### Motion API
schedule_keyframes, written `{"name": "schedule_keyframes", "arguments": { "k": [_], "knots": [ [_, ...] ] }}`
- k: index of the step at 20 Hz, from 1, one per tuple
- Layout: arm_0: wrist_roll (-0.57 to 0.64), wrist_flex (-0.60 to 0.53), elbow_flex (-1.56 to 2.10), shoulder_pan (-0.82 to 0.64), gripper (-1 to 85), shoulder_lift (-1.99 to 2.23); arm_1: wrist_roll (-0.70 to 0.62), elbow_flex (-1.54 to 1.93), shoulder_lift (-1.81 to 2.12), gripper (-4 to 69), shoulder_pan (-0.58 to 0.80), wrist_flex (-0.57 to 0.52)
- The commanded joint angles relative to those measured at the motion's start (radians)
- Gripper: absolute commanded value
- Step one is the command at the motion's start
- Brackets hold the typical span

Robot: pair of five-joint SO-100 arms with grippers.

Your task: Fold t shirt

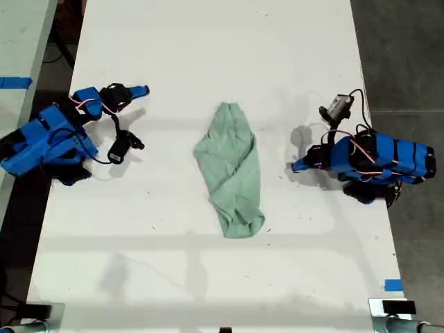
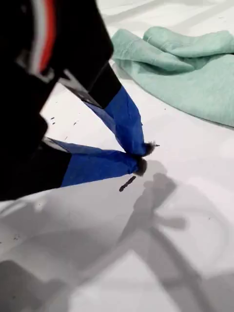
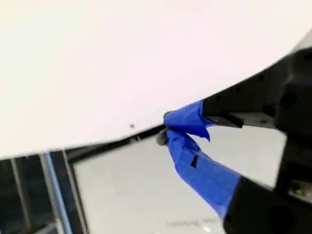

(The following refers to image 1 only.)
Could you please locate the pale green T-shirt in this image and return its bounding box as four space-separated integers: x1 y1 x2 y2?
193 101 266 240

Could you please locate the long blue tape strip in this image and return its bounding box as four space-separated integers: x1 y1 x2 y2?
0 76 33 90

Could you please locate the short blue tape strip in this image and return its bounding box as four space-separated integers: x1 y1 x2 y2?
384 278 404 293

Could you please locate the small black box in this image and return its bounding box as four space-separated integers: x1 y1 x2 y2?
382 300 417 316
24 303 53 319

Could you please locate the grey metal tube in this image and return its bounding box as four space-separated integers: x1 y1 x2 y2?
384 314 444 333
0 321 48 333

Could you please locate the black camera stalk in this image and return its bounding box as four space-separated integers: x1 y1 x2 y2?
110 112 123 135
325 117 343 146

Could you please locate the black camera box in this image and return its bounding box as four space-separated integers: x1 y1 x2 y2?
108 130 146 164

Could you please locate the silver camera box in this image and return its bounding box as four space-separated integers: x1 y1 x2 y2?
318 93 355 123

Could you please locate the black camera cable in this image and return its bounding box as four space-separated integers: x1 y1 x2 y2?
348 88 374 135
87 152 114 166

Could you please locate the black floor cable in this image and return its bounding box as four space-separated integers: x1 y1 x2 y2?
42 33 76 69

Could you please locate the silver metal bracket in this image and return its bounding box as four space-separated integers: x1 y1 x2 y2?
20 302 67 333
368 298 417 333

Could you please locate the black cable bundle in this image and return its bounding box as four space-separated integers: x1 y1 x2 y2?
0 289 28 323

